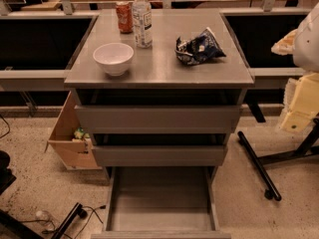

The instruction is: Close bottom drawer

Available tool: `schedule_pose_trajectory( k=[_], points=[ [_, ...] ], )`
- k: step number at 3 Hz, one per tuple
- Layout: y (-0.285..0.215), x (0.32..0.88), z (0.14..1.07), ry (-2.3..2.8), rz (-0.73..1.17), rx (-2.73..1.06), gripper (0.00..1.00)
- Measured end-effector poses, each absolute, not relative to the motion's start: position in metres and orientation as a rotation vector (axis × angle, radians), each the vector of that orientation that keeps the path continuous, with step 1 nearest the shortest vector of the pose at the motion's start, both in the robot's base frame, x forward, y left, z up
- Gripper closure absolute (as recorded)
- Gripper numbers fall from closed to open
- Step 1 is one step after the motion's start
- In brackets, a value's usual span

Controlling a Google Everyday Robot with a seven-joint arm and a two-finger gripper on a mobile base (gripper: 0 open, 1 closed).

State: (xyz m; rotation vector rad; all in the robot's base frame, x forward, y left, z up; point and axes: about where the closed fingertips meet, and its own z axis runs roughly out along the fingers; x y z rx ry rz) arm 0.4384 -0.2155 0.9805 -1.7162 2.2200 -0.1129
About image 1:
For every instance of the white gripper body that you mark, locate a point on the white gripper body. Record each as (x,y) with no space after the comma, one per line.
(307,45)

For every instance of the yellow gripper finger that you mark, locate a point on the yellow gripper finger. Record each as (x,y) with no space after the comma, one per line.
(285,45)

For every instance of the grey bottom drawer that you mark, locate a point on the grey bottom drawer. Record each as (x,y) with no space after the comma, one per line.
(160,203)

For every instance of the grey drawer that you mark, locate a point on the grey drawer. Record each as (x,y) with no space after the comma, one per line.
(155,149)
(158,110)
(160,203)

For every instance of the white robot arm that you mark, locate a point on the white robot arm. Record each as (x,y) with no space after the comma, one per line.
(306,44)

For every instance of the grey drawer cabinet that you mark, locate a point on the grey drawer cabinet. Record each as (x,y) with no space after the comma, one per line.
(157,67)

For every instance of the grey top drawer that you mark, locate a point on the grey top drawer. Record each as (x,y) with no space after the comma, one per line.
(158,110)

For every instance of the grey middle drawer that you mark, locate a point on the grey middle drawer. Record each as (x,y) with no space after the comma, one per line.
(155,149)

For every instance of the black stand base right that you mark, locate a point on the black stand base right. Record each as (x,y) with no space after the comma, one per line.
(305,149)

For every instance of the blue crumpled chip bag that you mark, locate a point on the blue crumpled chip bag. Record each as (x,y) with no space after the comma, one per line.
(199,49)

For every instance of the clear plastic water bottle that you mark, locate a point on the clear plastic water bottle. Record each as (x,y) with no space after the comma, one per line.
(142,22)

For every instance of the orange soda can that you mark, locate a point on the orange soda can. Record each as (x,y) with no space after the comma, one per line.
(124,13)

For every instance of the white bowl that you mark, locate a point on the white bowl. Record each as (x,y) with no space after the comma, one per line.
(114,58)

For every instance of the green item in box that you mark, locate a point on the green item in box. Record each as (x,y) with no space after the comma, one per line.
(80,134)

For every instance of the cardboard box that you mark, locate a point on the cardboard box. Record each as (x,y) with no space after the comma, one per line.
(76,153)

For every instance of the clear bottle on floor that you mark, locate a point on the clear bottle on floor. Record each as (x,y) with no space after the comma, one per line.
(46,220)

